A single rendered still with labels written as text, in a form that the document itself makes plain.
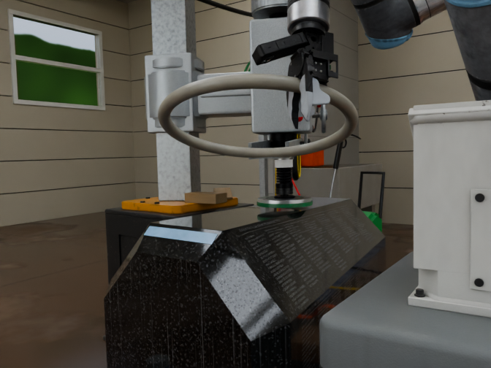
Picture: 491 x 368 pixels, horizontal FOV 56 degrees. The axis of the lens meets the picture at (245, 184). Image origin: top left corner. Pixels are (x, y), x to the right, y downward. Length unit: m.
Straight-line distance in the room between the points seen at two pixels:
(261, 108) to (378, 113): 5.04
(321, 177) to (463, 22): 3.97
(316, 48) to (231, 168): 6.91
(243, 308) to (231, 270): 0.11
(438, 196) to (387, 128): 6.10
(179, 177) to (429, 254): 2.04
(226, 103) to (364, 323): 2.02
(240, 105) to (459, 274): 1.97
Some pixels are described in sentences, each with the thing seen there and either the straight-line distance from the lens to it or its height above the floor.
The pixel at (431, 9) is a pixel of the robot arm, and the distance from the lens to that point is 1.08.
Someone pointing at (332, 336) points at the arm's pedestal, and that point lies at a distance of 0.54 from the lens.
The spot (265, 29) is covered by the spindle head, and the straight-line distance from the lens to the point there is 1.78.
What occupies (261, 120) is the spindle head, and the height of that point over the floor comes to 1.15.
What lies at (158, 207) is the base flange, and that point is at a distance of 2.38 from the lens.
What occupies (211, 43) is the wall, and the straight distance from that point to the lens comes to 8.29.
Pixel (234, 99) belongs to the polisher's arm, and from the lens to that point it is 2.44.
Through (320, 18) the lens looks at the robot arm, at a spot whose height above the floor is 1.30.
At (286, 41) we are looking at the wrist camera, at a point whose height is 1.25.
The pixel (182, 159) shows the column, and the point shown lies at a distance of 2.50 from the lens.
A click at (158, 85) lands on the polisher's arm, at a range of 2.48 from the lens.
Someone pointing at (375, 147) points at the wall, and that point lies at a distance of 6.70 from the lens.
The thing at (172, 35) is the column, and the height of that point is 1.66.
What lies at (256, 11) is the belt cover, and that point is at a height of 1.55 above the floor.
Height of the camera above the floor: 1.03
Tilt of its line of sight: 4 degrees down
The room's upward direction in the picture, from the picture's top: 1 degrees counter-clockwise
